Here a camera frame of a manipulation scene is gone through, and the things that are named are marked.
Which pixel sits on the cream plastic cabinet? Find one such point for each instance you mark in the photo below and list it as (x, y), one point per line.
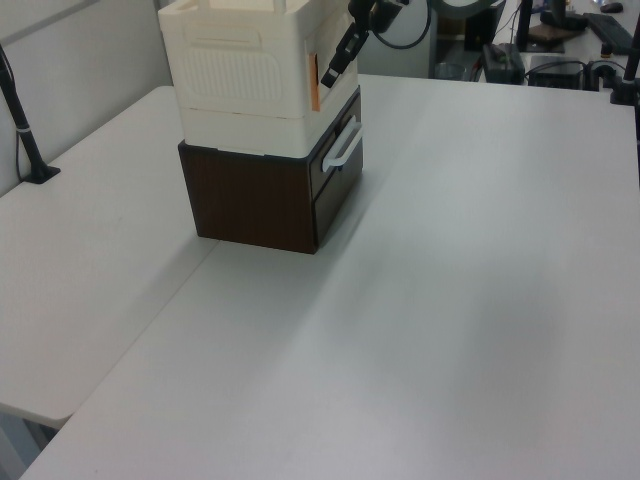
(235, 75)

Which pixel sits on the black box on desk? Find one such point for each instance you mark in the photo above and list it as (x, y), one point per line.
(557, 72)

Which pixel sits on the cream cabinet door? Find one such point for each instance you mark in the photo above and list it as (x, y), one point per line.
(335, 95)

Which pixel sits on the black computer mouse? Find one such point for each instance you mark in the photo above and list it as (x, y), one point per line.
(611, 7)

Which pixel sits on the dark brown drawer unit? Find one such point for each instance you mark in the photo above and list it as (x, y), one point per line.
(250, 200)

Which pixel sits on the black camera pole with base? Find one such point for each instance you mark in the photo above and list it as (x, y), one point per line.
(25, 140)

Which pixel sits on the brown wooden board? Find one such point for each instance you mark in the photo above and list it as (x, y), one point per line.
(547, 35)

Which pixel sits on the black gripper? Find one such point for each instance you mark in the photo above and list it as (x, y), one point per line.
(385, 15)

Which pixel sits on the black device with green label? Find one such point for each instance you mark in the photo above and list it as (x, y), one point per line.
(505, 62)

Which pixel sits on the black clamp stand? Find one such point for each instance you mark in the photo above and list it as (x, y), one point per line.
(627, 75)

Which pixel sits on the black keyboard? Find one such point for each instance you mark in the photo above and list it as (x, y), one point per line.
(612, 32)

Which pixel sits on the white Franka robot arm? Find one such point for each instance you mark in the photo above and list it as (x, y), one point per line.
(470, 5)

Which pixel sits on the clear glass cup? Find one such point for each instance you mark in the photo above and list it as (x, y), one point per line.
(450, 71)

